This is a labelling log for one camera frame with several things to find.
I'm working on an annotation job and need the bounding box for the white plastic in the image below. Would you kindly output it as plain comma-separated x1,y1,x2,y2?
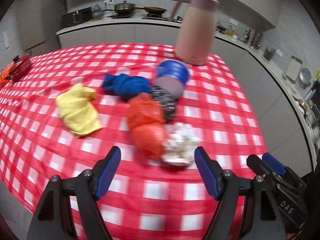
161,122,200,167

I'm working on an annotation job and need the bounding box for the orange plastic bag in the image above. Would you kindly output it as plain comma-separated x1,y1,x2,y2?
0,66,10,89
126,93,167,159

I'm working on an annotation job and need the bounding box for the yellow cloth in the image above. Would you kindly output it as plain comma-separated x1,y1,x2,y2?
55,83,103,137

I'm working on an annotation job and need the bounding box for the blue cloth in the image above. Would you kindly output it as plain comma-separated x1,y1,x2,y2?
102,74,151,101

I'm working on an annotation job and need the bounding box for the steel wool scrubber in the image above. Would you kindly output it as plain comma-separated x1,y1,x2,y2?
150,86,176,122

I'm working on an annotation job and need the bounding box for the round metal strainer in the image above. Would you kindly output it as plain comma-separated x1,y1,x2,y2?
299,67,312,86

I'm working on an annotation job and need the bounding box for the white cutting board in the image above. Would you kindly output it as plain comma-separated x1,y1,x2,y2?
285,56,303,83

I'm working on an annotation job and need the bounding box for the blue paper cup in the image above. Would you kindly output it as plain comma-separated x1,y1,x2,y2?
153,60,190,99

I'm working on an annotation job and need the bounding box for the utensil holder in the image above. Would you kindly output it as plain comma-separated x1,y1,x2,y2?
263,47,276,61

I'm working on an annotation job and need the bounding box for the dark bottle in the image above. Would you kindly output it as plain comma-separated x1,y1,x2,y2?
244,29,251,44

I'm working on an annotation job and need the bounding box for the red enamel pot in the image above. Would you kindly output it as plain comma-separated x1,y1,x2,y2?
5,54,32,83

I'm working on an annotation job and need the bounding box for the pink thermos jug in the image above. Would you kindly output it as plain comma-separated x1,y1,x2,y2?
169,0,220,66

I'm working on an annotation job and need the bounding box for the orange plastic bag at edge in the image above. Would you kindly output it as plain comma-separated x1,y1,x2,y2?
0,66,10,89

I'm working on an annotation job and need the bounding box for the black microwave oven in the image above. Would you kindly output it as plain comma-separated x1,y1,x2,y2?
61,7,93,28

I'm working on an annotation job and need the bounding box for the green ceramic vase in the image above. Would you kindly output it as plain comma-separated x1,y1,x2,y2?
92,3,104,19

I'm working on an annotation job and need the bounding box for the dark cooking pot with lid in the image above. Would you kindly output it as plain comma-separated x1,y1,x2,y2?
114,1,136,15

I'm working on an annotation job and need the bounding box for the black frying pan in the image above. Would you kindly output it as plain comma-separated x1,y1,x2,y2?
135,7,167,18

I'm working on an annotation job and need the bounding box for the beige refrigerator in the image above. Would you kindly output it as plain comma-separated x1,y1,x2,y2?
16,0,66,56

